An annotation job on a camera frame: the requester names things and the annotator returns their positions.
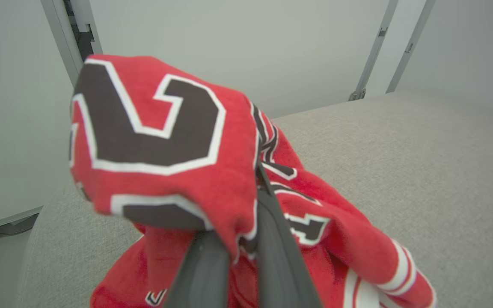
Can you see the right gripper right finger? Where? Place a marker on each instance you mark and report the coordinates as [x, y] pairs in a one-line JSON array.
[[278, 256]]

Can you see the grey partition post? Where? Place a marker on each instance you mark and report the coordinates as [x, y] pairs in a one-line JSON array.
[[377, 42], [88, 21], [60, 38], [413, 38]]

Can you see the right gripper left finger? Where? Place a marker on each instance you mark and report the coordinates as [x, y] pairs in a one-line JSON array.
[[206, 273]]

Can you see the grey fabric sofa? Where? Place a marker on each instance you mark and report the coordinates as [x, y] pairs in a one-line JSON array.
[[422, 171]]

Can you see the red garment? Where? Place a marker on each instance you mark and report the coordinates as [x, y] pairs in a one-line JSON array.
[[212, 188]]

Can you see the grey partition base rail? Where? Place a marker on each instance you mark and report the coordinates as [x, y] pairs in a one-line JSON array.
[[7, 220]]

